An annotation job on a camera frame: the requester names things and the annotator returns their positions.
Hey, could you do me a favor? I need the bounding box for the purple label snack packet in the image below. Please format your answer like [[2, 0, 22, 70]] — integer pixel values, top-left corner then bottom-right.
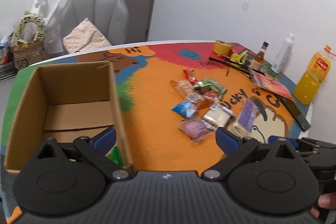
[[227, 100, 259, 138]]

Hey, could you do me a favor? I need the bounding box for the white rice cake packet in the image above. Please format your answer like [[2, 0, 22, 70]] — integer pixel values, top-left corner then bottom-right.
[[203, 102, 236, 128]]

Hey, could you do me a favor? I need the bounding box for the pink snack packet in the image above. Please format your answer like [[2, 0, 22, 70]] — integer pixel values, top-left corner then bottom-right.
[[179, 117, 213, 144]]

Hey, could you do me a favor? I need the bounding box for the red orange snack packet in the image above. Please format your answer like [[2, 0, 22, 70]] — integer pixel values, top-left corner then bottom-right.
[[202, 90, 220, 103]]

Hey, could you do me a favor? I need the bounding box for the blue snack packet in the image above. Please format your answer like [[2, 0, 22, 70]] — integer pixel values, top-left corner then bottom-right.
[[172, 101, 198, 118]]

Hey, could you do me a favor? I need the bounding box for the green teal cookie packet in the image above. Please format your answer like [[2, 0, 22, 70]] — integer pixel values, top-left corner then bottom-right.
[[194, 78, 227, 101]]

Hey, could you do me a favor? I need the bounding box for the long cracker packet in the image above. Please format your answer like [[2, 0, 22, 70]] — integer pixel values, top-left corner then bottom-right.
[[170, 80, 205, 106]]

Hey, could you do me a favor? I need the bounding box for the red candy bar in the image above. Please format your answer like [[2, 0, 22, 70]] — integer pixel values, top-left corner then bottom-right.
[[183, 68, 198, 84]]

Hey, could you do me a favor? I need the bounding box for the person's right hand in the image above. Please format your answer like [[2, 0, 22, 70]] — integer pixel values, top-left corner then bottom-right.
[[318, 192, 336, 210]]

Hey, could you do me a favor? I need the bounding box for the black flat phone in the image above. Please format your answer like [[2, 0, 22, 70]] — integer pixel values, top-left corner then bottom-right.
[[276, 95, 311, 132]]

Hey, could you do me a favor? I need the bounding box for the orange juice bottle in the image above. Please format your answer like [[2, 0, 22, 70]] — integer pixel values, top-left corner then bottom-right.
[[293, 45, 333, 105]]

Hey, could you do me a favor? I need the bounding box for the green snack packet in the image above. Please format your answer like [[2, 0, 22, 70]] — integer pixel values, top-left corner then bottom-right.
[[107, 146, 123, 167]]

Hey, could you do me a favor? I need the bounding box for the brown cardboard box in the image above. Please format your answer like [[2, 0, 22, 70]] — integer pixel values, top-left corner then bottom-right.
[[4, 61, 133, 176]]

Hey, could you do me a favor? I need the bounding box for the red packet in zip bag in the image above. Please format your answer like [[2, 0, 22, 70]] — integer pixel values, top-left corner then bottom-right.
[[249, 68, 293, 100]]

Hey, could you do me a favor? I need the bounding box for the white spray bottle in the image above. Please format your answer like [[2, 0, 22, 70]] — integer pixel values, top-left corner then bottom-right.
[[271, 34, 295, 74]]

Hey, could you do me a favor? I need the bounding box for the amber liquor bottle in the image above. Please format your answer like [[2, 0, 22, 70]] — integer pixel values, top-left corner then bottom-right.
[[249, 42, 269, 71]]

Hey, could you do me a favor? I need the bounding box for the colourful cartoon table mat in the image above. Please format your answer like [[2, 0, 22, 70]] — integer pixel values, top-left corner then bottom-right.
[[0, 41, 312, 224]]

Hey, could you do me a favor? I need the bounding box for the black wiper blade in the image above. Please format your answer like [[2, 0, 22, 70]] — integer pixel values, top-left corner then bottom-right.
[[209, 56, 265, 76]]

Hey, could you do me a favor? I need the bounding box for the small cardboard box SF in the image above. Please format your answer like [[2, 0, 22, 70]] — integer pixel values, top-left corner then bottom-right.
[[11, 40, 50, 70]]

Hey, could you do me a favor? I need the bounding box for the yellow tape roll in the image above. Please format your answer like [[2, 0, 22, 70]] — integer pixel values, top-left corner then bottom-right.
[[213, 40, 232, 56]]

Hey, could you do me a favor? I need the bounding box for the panda print neck pillow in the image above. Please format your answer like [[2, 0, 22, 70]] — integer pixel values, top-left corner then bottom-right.
[[11, 12, 46, 47]]

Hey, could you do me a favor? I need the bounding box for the dotted cream cushion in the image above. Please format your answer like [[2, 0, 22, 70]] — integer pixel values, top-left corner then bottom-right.
[[63, 18, 111, 53]]

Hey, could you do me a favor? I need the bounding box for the grey upholstered chair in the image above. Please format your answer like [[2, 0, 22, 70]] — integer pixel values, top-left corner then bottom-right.
[[60, 0, 129, 46]]

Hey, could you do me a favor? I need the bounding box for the black wire shelf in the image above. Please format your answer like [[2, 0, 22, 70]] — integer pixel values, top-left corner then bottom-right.
[[0, 55, 18, 82]]

